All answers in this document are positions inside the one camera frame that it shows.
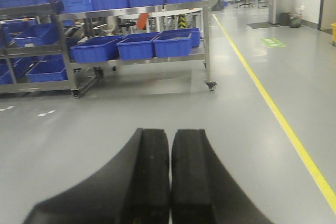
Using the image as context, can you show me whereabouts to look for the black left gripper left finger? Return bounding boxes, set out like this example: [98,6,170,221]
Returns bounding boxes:
[24,129,170,223]

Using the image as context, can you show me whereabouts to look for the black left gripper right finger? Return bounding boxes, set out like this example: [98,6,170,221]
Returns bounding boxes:
[171,129,271,223]

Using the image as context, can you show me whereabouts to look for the steel shelf rack left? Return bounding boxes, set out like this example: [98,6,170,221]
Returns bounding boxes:
[1,0,80,98]

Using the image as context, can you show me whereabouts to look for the blue bin lower front middle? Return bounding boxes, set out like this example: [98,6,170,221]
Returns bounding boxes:
[117,33,159,60]

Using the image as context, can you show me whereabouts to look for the blue bin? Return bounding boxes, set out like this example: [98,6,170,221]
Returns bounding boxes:
[117,33,159,60]
[70,35,124,63]
[153,33,192,58]

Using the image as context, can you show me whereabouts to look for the blue bin lower front left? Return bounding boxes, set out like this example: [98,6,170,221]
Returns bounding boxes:
[70,35,124,63]

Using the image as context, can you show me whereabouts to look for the blue bin lower front right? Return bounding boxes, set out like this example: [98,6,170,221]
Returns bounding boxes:
[153,33,192,58]

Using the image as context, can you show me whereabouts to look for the steel cart with bins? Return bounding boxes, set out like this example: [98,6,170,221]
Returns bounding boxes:
[59,0,218,91]

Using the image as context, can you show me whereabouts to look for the black trash bin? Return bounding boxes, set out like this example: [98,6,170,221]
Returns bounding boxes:
[279,13,291,26]

